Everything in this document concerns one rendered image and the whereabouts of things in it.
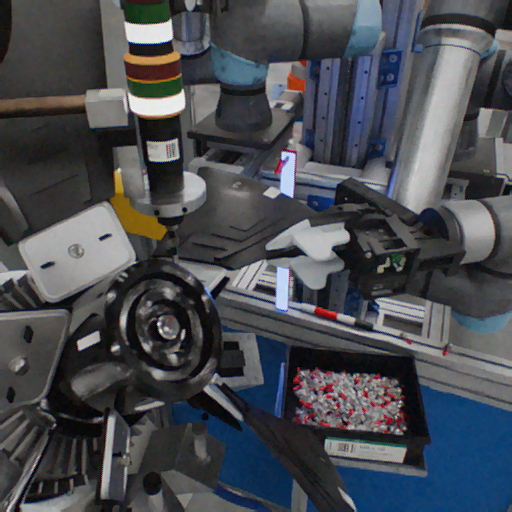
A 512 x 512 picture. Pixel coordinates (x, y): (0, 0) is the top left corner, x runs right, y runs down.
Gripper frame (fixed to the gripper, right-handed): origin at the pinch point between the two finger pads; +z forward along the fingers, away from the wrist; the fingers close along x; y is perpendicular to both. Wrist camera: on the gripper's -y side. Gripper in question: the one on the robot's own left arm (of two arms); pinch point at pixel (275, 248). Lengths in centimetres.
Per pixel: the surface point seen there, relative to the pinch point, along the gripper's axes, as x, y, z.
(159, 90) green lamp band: -21.1, 3.9, 11.6
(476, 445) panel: 53, 5, -42
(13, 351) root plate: -7.1, 15.2, 24.7
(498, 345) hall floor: 125, -61, -121
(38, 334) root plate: -7.5, 14.3, 23.0
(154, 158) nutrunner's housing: -15.3, 3.9, 12.6
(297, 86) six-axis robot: 133, -352, -128
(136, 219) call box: 19.9, -36.1, 15.7
